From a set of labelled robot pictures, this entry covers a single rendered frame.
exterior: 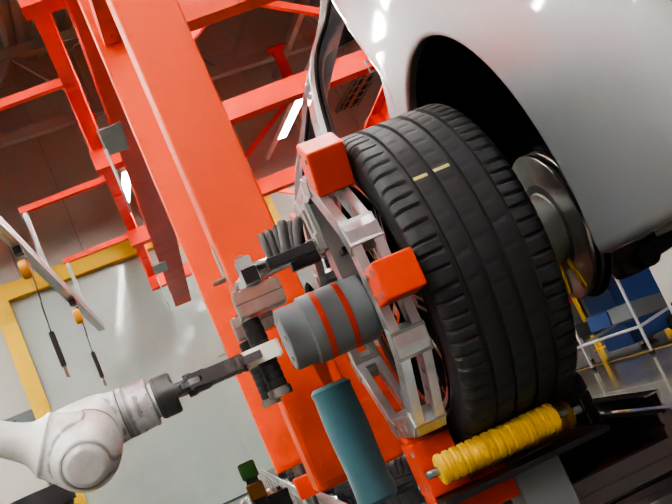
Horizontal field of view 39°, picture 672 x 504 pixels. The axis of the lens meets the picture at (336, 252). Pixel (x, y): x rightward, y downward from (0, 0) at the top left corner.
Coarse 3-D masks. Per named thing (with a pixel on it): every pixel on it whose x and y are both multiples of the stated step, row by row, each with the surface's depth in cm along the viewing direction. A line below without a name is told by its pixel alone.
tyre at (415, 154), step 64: (384, 128) 186; (448, 128) 178; (384, 192) 168; (448, 192) 167; (512, 192) 167; (448, 256) 163; (512, 256) 164; (448, 320) 163; (512, 320) 165; (512, 384) 172
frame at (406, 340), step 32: (352, 192) 177; (352, 224) 169; (352, 256) 170; (384, 256) 168; (384, 320) 166; (416, 320) 166; (352, 352) 214; (416, 352) 166; (384, 416) 204; (416, 416) 175
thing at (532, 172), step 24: (528, 168) 199; (552, 168) 190; (528, 192) 204; (552, 192) 193; (552, 216) 194; (576, 216) 187; (552, 240) 193; (576, 240) 191; (576, 264) 195; (600, 264) 189; (576, 288) 200
